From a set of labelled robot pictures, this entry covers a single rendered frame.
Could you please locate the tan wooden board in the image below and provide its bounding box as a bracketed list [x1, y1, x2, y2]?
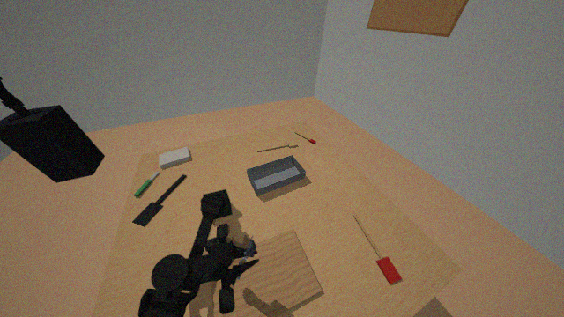
[211, 229, 322, 317]

